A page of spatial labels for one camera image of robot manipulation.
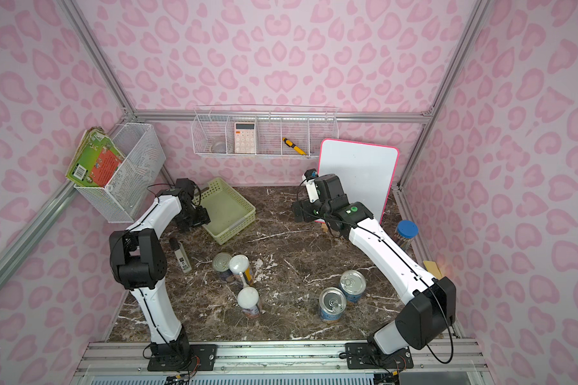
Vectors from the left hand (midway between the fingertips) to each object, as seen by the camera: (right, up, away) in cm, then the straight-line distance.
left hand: (198, 220), depth 98 cm
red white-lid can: (+25, -23, -24) cm, 42 cm away
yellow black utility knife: (+40, +29, 0) cm, 49 cm away
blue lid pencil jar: (+76, -2, -20) cm, 78 cm away
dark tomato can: (+14, -15, -14) cm, 24 cm away
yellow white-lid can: (+21, -14, -17) cm, 30 cm away
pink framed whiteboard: (+65, +18, -12) cm, 68 cm away
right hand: (+42, +7, -19) cm, 47 cm away
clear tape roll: (+9, +29, -1) cm, 30 cm away
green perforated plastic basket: (+7, +3, +18) cm, 20 cm away
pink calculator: (+20, +33, -3) cm, 38 cm away
